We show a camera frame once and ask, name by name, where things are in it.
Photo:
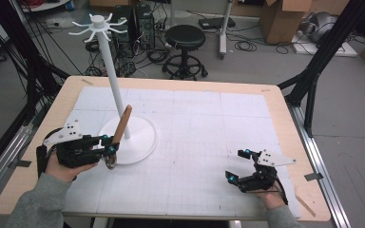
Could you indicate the black computer tower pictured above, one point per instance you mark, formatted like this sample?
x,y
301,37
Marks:
x,y
123,27
145,27

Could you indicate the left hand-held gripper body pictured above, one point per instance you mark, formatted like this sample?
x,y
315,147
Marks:
x,y
72,152

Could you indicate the person's right hand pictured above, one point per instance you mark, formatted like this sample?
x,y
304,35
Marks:
x,y
272,198

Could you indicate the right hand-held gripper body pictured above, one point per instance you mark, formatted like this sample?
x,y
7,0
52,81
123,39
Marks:
x,y
261,175

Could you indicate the white stand leg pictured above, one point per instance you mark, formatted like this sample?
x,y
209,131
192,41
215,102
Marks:
x,y
225,28

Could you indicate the white hook rack stand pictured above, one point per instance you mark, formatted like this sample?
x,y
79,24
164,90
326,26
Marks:
x,y
114,79

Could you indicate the grey round appliance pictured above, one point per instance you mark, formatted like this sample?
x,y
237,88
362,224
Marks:
x,y
321,27

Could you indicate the white grid mat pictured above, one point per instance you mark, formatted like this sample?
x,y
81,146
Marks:
x,y
202,126

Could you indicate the black flat device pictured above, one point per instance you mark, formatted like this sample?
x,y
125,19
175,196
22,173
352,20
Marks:
x,y
215,22

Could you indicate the aluminium rail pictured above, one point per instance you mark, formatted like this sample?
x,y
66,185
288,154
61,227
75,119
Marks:
x,y
320,164
3,161

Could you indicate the large cardboard box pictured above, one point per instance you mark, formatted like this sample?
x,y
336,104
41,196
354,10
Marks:
x,y
285,20

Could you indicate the black frame strut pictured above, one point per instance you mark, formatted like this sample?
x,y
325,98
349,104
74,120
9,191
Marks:
x,y
323,53
22,57

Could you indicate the round white side table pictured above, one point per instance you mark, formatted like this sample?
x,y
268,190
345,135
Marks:
x,y
44,4

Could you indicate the black round stool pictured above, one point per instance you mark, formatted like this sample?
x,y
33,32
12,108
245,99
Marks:
x,y
185,47

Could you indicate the person's left hand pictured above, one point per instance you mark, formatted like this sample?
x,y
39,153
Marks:
x,y
63,172

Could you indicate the black tape piece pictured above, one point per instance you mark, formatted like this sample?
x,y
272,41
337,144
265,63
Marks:
x,y
20,163
313,176

